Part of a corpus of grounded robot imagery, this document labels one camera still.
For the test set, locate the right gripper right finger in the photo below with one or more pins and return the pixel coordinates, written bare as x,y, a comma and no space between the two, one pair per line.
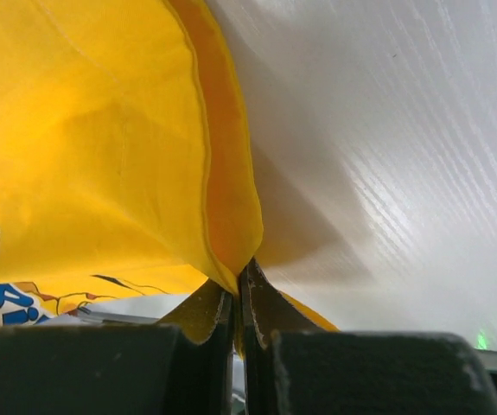
293,366

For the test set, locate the aluminium mounting rail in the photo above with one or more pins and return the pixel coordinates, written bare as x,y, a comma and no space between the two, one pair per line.
95,317

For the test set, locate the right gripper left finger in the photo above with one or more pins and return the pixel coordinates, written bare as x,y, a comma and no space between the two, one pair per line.
181,364

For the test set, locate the yellow printed cloth mat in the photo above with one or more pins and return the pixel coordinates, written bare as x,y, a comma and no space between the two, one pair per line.
125,156

